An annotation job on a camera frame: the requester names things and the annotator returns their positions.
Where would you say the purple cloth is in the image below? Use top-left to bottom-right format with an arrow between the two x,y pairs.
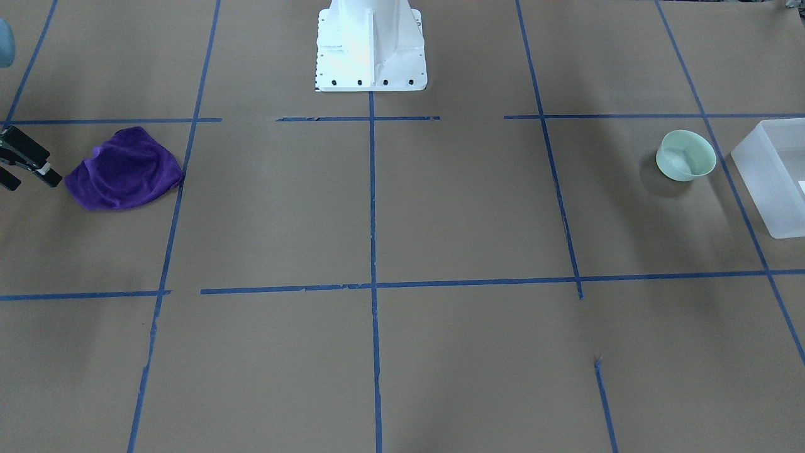
64,126 -> 183,210

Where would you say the mint green bowl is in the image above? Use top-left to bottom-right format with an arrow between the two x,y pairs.
655,130 -> 717,182

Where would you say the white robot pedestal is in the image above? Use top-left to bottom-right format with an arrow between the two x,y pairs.
314,1 -> 428,92

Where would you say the clear plastic storage box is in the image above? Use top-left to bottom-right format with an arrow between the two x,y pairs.
731,118 -> 804,240

